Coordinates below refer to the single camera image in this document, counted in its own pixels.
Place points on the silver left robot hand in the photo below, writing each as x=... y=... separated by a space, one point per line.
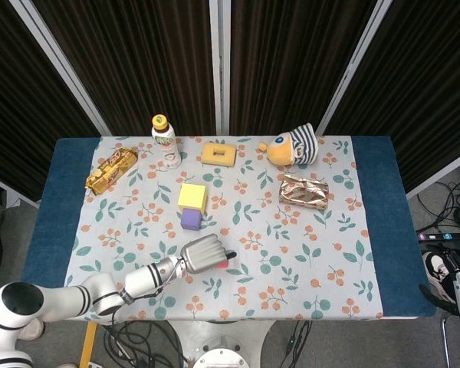
x=203 y=255

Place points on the white drink bottle yellow cap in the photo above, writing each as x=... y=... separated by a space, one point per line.
x=166 y=145

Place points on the dark right robot hand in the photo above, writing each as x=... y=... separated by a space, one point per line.
x=437 y=297

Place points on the purple foam cube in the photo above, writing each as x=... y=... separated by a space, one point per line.
x=190 y=219

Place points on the black power strip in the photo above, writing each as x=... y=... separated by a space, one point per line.
x=444 y=236

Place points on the yellow floor strip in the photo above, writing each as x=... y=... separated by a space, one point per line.
x=87 y=345

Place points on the yellow plush toy striped hat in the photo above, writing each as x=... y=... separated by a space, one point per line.
x=283 y=151

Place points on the black and white sneaker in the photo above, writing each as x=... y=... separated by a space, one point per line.
x=437 y=264

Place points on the gold biscuit pack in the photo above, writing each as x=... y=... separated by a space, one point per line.
x=111 y=170

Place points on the dark partition panel white frame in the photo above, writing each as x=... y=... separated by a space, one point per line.
x=138 y=57
x=291 y=57
x=425 y=76
x=23 y=96

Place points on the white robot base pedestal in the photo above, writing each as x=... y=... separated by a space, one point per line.
x=222 y=356

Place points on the yellow sponge with hole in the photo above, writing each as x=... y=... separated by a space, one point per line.
x=207 y=154

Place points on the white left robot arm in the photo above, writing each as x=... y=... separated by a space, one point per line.
x=149 y=276

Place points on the gold foil pack red print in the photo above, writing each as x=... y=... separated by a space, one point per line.
x=303 y=191

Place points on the blue table cover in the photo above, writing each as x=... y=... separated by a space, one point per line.
x=379 y=211

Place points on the floral fruit print tablecloth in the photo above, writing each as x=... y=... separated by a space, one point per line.
x=272 y=237

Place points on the large yellow foam cube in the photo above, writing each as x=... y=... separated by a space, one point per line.
x=191 y=195

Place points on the grey metal leg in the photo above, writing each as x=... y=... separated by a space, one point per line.
x=445 y=341

